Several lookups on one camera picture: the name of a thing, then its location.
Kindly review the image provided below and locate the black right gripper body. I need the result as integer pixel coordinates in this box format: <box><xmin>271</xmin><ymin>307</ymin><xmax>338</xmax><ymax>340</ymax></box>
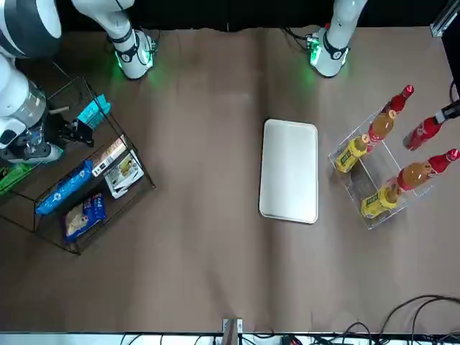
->
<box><xmin>35</xmin><ymin>114</ymin><xmax>68</xmax><ymax>149</ymax></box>

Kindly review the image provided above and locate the red cola bottle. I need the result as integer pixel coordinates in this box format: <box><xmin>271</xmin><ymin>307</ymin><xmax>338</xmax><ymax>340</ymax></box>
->
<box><xmin>402</xmin><ymin>114</ymin><xmax>446</xmax><ymax>151</ymax></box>
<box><xmin>425</xmin><ymin>148</ymin><xmax>460</xmax><ymax>179</ymax></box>
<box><xmin>380</xmin><ymin>84</ymin><xmax>415</xmax><ymax>119</ymax></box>

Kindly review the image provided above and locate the white rectangular tray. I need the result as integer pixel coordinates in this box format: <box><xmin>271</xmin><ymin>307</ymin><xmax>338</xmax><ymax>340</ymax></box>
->
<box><xmin>258</xmin><ymin>118</ymin><xmax>319</xmax><ymax>225</ymax></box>

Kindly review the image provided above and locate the teal chips bag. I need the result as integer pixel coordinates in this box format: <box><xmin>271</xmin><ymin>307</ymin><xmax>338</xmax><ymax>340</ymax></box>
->
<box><xmin>76</xmin><ymin>93</ymin><xmax>111</xmax><ymax>129</ymax></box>

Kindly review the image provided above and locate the green chips bag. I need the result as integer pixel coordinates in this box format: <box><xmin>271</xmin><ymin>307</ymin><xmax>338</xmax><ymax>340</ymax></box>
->
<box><xmin>0</xmin><ymin>163</ymin><xmax>34</xmax><ymax>197</ymax></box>

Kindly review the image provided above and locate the clear acrylic shelf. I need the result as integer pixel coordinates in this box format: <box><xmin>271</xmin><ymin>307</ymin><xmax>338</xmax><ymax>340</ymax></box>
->
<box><xmin>327</xmin><ymin>107</ymin><xmax>438</xmax><ymax>231</ymax></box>

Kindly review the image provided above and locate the pink snack box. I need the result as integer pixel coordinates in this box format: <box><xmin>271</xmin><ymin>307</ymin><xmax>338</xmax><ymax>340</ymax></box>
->
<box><xmin>91</xmin><ymin>134</ymin><xmax>127</xmax><ymax>178</ymax></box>

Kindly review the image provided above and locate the white snack packet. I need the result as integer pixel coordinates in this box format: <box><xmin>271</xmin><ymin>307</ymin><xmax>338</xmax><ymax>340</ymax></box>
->
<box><xmin>103</xmin><ymin>150</ymin><xmax>144</xmax><ymax>200</ymax></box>

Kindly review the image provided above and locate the long blue cookie packet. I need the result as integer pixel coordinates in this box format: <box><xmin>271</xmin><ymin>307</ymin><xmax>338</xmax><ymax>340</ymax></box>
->
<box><xmin>34</xmin><ymin>160</ymin><xmax>94</xmax><ymax>216</ymax></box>

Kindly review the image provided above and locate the orange tea bottle pink label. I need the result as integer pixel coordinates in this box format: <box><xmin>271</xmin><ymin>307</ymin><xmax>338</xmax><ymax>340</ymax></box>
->
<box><xmin>395</xmin><ymin>161</ymin><xmax>436</xmax><ymax>193</ymax></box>
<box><xmin>366</xmin><ymin>109</ymin><xmax>397</xmax><ymax>154</ymax></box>

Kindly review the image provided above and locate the blue cracker bag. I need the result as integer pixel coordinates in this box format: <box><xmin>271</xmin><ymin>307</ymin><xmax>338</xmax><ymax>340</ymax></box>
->
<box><xmin>63</xmin><ymin>193</ymin><xmax>109</xmax><ymax>244</ymax></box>

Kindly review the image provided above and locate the yellow drink bottle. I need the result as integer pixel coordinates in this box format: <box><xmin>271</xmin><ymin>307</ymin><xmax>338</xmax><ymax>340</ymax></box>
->
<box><xmin>360</xmin><ymin>183</ymin><xmax>403</xmax><ymax>220</ymax></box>
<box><xmin>335</xmin><ymin>134</ymin><xmax>371</xmax><ymax>175</ymax></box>

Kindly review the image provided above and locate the black wire basket rack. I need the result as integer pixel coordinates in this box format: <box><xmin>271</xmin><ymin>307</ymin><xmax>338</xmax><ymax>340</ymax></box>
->
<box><xmin>0</xmin><ymin>75</ymin><xmax>157</xmax><ymax>255</ymax></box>

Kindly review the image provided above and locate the aluminium frame profile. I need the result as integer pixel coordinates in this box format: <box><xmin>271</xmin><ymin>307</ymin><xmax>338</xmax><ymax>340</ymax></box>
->
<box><xmin>430</xmin><ymin>0</ymin><xmax>460</xmax><ymax>37</ymax></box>

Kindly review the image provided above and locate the black left base cable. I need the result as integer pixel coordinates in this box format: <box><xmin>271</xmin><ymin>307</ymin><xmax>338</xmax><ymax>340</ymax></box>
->
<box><xmin>285</xmin><ymin>27</ymin><xmax>314</xmax><ymax>50</ymax></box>

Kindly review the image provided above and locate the black desk cable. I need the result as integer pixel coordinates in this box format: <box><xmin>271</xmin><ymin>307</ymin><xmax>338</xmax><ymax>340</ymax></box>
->
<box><xmin>379</xmin><ymin>294</ymin><xmax>460</xmax><ymax>341</ymax></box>

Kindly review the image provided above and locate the aluminium camera post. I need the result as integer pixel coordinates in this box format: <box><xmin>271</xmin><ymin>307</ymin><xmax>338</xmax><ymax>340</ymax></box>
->
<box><xmin>220</xmin><ymin>317</ymin><xmax>244</xmax><ymax>345</ymax></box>

